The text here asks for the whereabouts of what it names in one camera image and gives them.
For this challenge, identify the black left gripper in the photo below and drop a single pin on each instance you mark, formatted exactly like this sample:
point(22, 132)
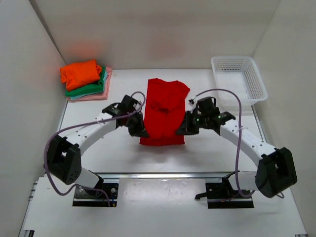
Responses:
point(140, 130)

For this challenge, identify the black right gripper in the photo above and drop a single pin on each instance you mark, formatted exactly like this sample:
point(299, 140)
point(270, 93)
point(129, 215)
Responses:
point(185, 129)

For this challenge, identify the red t shirt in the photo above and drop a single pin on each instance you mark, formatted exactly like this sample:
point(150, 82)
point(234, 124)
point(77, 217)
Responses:
point(164, 112)

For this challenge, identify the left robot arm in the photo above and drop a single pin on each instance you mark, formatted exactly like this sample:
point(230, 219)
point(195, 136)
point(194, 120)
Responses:
point(63, 151)

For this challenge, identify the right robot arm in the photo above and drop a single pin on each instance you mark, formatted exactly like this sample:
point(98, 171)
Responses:
point(275, 167)

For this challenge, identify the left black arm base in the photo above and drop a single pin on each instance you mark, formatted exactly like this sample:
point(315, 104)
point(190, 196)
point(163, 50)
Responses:
point(89, 198)

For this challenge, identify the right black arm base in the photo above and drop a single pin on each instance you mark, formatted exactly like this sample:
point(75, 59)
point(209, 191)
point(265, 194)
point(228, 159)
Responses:
point(221, 195)

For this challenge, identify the folded pink t shirt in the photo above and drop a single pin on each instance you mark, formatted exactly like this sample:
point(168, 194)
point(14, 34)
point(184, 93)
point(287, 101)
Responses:
point(98, 90)

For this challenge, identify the folded green t shirt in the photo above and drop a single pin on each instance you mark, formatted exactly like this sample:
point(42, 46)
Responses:
point(84, 90)

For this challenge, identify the folded mint t shirt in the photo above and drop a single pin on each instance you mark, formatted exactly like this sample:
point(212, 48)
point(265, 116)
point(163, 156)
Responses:
point(74, 97)

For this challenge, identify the white plastic basket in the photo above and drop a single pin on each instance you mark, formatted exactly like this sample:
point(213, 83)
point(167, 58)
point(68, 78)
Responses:
point(240, 75)

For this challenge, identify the folded orange t shirt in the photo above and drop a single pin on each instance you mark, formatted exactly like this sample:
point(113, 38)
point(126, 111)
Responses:
point(77, 75)

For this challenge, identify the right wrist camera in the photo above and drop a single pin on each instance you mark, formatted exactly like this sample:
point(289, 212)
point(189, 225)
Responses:
point(207, 113)

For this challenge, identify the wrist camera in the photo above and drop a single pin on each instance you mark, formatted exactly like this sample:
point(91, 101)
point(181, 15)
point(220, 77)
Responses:
point(126, 106)
point(207, 113)

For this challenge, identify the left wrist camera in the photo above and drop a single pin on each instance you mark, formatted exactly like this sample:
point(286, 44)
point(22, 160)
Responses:
point(126, 106)

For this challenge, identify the aluminium table rail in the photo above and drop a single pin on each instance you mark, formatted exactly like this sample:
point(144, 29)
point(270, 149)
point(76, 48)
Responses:
point(163, 175)

